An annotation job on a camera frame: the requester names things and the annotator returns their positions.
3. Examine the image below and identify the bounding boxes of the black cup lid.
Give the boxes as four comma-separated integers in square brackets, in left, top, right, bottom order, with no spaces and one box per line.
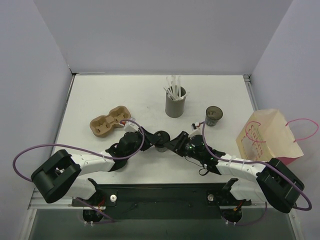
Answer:
[154,130,171,148]

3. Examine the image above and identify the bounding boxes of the dark coffee cup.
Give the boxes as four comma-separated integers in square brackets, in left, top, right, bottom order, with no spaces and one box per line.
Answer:
[205,106,223,127]
[155,147,167,153]

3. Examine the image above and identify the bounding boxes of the beige pink paper bag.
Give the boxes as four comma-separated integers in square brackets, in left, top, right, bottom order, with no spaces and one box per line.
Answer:
[236,108,320,165]

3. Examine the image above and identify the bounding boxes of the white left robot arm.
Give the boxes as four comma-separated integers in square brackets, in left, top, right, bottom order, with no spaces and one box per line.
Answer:
[31,129,161,206]

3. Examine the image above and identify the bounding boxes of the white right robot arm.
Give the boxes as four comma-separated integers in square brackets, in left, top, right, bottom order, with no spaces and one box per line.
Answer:
[164,131,305,213]

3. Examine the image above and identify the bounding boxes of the grey cylindrical holder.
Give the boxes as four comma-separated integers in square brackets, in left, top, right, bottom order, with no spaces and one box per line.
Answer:
[165,87,187,118]

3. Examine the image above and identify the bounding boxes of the brown cardboard cup carrier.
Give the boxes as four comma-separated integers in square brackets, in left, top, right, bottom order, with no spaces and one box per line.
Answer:
[89,105,131,138]

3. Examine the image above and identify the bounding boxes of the white stirrer sticks bundle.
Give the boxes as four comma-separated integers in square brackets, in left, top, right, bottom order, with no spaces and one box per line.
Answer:
[163,75,190,102]

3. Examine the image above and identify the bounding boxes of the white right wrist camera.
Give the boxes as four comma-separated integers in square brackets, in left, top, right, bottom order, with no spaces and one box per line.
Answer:
[191,122,202,131]

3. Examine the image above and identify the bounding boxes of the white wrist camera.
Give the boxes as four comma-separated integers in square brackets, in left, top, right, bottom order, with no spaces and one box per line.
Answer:
[191,122,202,131]
[120,120,139,133]

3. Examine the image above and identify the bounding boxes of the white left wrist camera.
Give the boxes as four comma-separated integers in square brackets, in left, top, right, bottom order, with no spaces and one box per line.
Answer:
[120,120,139,133]

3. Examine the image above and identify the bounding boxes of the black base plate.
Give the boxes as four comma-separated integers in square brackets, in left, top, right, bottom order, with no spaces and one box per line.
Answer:
[86,182,252,221]

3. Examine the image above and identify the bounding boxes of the aluminium frame rail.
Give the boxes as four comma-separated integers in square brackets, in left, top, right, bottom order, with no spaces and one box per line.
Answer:
[243,73,298,208]

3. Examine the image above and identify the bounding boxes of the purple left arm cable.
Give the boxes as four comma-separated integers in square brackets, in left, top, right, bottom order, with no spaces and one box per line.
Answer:
[12,119,145,225]

